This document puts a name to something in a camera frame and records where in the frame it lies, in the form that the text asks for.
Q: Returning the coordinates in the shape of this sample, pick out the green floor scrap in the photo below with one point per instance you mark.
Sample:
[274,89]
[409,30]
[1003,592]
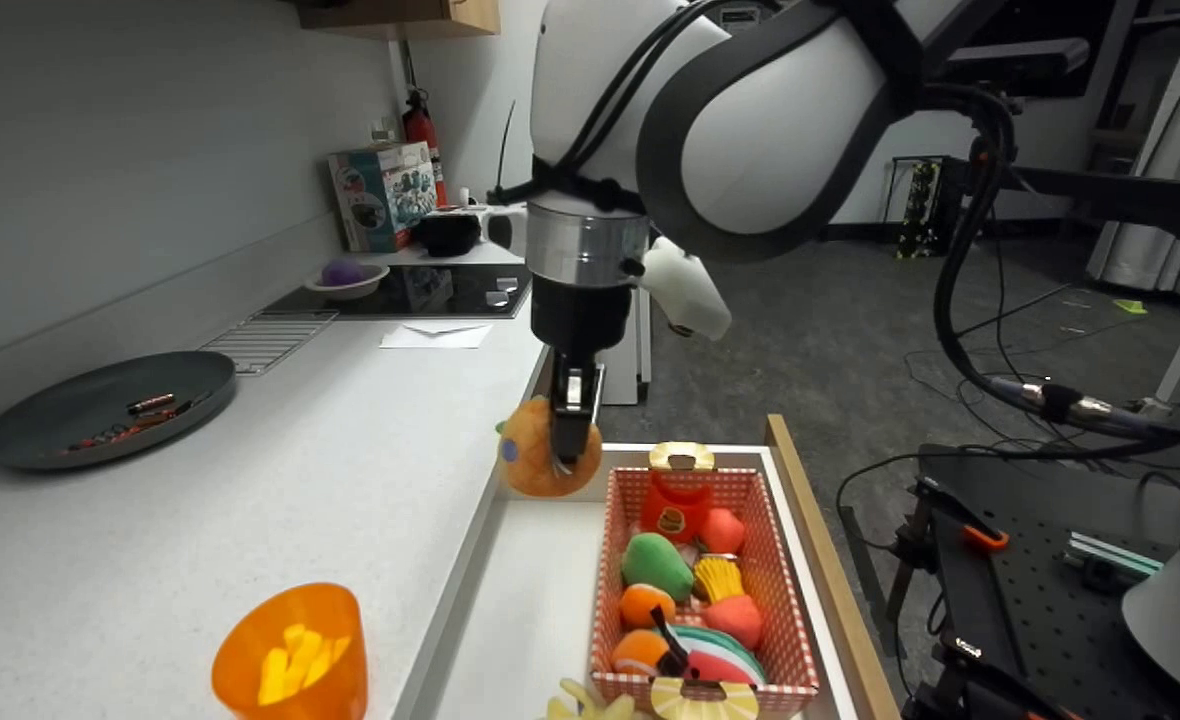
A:
[1128,307]

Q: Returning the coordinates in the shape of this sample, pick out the black perforated work table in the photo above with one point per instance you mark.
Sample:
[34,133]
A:
[1043,614]

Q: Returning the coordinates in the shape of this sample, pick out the black glass cooktop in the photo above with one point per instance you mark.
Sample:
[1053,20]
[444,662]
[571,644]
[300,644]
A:
[415,293]

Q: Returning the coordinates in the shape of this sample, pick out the orange plastic cup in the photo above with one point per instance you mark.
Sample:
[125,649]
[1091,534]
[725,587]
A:
[248,666]

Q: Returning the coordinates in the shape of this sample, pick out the yellow pineapple plush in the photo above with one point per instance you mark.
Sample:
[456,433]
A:
[531,460]

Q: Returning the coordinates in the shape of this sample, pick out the orange fruit plush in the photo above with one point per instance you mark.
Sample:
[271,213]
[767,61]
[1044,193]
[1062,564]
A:
[642,605]
[633,649]

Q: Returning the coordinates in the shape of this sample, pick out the red strawberry plush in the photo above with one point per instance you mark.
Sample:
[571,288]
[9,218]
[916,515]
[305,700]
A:
[737,621]

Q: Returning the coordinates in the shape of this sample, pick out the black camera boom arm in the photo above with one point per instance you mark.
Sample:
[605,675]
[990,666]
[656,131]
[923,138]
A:
[1122,200]

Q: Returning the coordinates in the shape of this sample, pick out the colourful toy box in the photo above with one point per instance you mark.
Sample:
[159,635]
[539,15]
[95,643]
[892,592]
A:
[382,200]

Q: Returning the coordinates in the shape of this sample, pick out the red bottle black nozzle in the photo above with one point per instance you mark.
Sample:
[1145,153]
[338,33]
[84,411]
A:
[416,120]

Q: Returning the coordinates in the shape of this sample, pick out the black mug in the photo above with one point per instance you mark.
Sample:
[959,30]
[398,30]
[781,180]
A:
[444,237]

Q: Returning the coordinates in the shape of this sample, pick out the brown food pieces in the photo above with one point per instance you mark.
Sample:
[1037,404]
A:
[155,401]

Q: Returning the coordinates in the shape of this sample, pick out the green pear plush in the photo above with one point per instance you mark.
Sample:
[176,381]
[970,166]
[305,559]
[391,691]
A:
[655,560]

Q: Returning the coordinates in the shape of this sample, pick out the red fries holder toy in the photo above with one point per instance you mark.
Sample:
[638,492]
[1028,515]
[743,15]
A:
[674,505]

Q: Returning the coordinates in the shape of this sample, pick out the purple ball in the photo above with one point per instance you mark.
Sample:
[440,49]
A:
[347,272]

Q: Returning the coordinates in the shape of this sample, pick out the small red tomato plush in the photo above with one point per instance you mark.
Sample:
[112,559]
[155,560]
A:
[725,529]

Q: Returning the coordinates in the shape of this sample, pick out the pale yellow banana plush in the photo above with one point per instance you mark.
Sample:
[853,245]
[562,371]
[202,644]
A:
[589,706]

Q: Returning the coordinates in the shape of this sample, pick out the black office chair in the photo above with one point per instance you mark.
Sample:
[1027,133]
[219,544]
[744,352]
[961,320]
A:
[946,284]

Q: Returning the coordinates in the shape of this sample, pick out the orange checkered basket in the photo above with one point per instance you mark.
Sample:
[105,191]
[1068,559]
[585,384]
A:
[791,603]

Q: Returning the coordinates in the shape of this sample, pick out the small yellow plush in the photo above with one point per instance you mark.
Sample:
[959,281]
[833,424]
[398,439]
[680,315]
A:
[716,580]

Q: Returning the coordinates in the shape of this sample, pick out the pale shallow bowl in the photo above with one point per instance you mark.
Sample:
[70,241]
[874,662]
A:
[349,288]

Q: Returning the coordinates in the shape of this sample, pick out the wooden wall cabinet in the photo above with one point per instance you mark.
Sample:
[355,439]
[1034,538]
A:
[400,15]

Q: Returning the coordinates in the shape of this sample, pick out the black metal floor box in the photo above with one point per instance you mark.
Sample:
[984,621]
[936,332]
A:
[923,200]

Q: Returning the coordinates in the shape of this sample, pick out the dark grey round plate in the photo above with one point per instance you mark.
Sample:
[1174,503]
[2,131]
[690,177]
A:
[43,424]

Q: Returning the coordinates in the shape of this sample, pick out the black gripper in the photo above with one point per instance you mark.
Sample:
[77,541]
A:
[585,320]

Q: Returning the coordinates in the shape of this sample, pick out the yellow toy fries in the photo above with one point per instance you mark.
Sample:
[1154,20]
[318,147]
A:
[300,666]

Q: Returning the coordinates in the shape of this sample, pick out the orange clamp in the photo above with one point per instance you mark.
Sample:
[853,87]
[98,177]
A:
[984,538]

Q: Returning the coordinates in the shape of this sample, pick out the watermelon slice plush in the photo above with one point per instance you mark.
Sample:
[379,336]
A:
[731,662]

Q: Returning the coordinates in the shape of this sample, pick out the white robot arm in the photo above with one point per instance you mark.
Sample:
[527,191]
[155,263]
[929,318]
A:
[775,120]

